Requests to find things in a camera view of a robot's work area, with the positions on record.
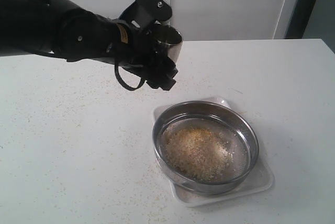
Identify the stainless steel cup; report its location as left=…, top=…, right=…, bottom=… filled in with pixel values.
left=152, top=24, right=183, bottom=63

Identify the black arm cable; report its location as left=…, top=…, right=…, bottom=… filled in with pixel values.
left=0, top=0, right=147, bottom=91

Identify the round steel mesh sieve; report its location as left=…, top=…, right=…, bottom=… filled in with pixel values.
left=152, top=96, right=259, bottom=195

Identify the white square plastic tray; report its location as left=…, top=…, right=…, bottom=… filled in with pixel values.
left=153, top=96, right=275, bottom=208

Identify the grain mixture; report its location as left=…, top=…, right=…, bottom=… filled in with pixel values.
left=164, top=127, right=232, bottom=182

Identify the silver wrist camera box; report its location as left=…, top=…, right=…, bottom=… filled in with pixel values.
left=134, top=0, right=172, bottom=29

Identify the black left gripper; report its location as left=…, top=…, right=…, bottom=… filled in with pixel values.
left=112, top=3, right=178, bottom=91

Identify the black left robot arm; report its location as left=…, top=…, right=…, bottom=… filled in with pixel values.
left=1, top=0, right=175, bottom=83

